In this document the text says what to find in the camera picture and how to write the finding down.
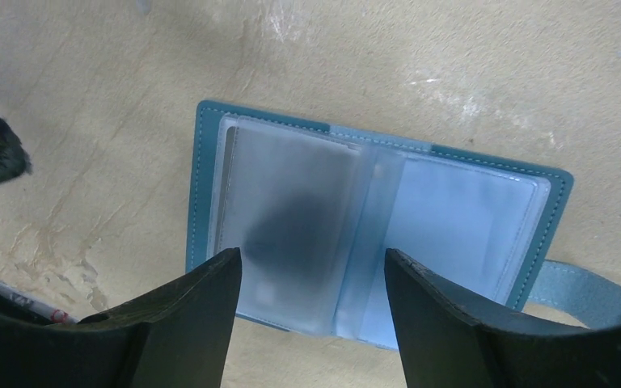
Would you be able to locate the blue card holder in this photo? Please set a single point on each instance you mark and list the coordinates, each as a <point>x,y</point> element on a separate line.
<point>313,206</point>

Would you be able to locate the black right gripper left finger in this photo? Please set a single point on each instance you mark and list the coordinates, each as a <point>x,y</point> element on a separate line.
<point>176,335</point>

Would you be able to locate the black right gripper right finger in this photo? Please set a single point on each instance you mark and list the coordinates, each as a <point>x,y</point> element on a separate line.
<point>449,336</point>

